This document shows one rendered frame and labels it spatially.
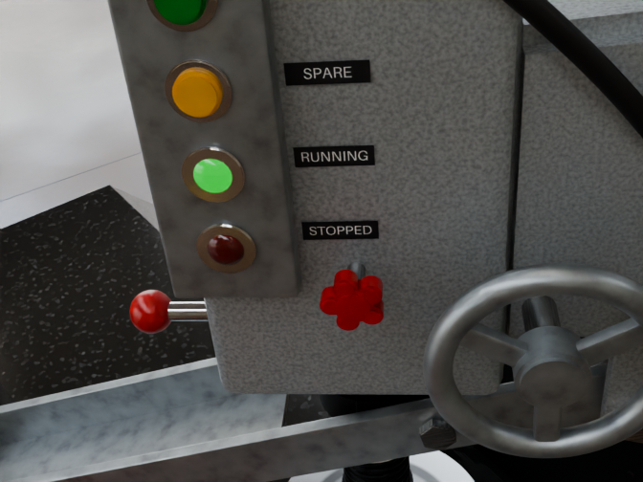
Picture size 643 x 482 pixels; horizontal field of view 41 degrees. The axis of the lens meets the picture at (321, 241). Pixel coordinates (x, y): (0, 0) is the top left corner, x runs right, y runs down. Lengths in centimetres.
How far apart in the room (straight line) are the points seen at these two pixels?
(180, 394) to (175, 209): 38
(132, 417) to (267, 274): 41
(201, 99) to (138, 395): 47
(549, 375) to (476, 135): 14
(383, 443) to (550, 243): 25
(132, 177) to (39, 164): 43
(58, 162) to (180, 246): 307
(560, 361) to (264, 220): 19
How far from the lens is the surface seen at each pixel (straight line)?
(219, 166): 48
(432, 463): 93
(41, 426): 95
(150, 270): 129
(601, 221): 53
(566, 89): 49
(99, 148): 361
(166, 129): 48
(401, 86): 47
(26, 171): 357
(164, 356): 113
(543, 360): 50
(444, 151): 49
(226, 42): 45
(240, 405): 83
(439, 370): 51
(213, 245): 51
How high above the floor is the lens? 158
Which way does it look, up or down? 34 degrees down
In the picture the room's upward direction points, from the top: 6 degrees counter-clockwise
